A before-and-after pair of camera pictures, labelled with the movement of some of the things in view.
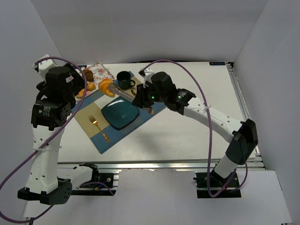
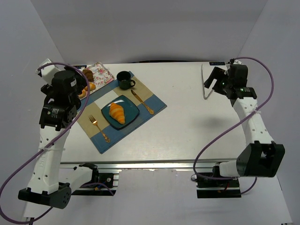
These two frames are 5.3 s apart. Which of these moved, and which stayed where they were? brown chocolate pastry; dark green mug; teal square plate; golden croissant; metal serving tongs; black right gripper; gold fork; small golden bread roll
Moved: metal serving tongs; golden croissant; black right gripper
Stayed: gold fork; brown chocolate pastry; dark green mug; teal square plate; small golden bread roll
